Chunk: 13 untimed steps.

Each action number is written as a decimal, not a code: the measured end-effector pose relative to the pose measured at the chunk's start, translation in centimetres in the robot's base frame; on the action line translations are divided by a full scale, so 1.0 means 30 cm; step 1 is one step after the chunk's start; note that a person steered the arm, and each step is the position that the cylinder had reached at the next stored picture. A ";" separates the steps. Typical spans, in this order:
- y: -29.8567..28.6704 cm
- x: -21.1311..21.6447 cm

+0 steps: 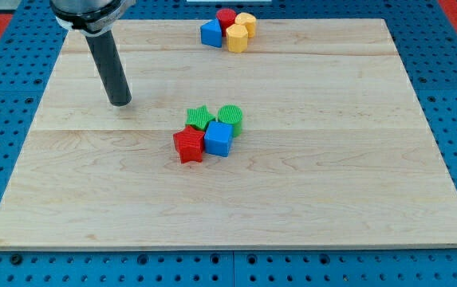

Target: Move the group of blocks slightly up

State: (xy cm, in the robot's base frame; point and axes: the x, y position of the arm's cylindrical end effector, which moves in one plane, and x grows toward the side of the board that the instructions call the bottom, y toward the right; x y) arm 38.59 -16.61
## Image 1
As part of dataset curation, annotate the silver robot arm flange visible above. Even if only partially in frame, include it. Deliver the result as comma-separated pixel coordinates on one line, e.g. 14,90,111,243
49,0,136,37

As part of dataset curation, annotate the red star block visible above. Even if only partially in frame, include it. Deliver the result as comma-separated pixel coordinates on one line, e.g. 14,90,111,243
173,125,205,163

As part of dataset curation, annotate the yellow heart block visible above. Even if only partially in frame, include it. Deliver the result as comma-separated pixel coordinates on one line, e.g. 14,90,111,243
234,12,257,38

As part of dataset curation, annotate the blue triangle block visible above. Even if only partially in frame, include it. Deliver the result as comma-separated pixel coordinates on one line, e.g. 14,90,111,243
200,19,223,49

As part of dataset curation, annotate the light wooden board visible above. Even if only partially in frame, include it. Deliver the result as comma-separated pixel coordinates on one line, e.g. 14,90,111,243
0,18,457,251

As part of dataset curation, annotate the blue cube block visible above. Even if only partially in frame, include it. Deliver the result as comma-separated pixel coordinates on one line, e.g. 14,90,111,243
204,121,233,157

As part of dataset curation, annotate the red cylinder block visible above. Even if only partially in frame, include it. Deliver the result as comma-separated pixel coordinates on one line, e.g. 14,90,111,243
215,8,237,37

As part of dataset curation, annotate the green cylinder block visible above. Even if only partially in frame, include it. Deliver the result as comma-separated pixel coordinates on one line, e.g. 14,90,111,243
218,104,243,137

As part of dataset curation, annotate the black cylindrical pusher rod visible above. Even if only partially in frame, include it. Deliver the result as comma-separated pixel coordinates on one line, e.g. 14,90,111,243
86,31,132,107

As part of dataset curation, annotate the yellow hexagon block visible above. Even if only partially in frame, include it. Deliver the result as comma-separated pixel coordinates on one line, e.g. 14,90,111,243
226,24,248,53

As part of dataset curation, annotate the green star block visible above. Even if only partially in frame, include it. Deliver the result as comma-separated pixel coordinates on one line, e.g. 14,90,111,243
185,105,216,132

